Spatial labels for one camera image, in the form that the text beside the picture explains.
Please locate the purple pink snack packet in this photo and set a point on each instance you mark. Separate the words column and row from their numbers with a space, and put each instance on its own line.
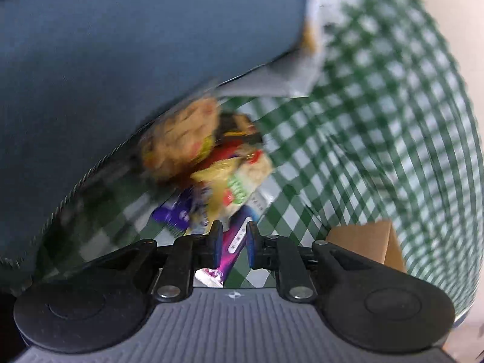
column 234, row 245

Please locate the red snack packet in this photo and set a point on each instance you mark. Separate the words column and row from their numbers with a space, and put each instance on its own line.
column 223, row 157

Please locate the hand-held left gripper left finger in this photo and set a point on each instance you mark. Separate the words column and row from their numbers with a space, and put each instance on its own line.
column 217, row 247

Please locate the dark snack packet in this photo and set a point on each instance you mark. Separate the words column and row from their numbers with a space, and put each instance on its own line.
column 236, row 123

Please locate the dark blue fabric bag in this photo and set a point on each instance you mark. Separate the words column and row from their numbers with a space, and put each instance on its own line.
column 113, row 64

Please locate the purple white snack packet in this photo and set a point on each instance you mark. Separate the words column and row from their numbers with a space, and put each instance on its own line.
column 170, row 213

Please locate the cookie print snack packet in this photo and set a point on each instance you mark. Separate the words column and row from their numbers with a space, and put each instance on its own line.
column 181, row 136

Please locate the yellow green snack packet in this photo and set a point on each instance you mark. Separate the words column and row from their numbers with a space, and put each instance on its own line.
column 234, row 189

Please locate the green checkered cloth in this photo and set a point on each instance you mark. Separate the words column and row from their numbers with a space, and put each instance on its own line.
column 378, row 121

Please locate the cardboard box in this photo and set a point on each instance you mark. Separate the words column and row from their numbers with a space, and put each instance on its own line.
column 366, row 240

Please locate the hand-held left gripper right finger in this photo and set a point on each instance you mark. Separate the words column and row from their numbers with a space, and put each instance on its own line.
column 251, row 250

